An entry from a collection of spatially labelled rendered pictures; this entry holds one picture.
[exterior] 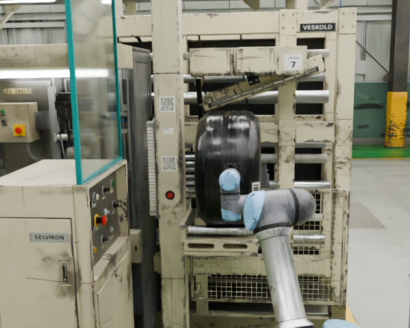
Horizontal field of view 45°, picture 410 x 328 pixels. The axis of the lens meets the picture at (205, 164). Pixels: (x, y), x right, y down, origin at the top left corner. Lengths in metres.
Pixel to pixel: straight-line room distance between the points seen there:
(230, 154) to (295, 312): 0.96
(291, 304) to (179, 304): 1.28
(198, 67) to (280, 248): 1.40
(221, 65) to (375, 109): 9.33
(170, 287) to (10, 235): 0.98
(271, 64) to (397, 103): 8.88
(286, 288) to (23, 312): 1.05
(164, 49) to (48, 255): 1.09
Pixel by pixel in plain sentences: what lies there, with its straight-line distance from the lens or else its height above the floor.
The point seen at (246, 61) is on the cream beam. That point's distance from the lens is 2.61.
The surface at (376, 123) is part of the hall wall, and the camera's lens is 11.83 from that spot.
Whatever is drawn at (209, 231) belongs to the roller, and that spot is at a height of 0.90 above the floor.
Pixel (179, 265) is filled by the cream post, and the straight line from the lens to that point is 2.57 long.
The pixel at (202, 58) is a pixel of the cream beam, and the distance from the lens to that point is 2.63.
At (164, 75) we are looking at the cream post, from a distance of 2.39.
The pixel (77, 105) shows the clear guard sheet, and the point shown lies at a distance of 1.77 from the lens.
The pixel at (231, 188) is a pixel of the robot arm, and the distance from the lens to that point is 1.83.
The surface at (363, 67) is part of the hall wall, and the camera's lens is 11.68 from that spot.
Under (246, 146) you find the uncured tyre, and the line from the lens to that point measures 2.21.
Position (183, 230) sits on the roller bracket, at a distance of 2.38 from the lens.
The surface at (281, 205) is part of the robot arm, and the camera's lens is 1.48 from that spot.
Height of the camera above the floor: 1.65
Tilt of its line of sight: 10 degrees down
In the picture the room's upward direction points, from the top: 1 degrees counter-clockwise
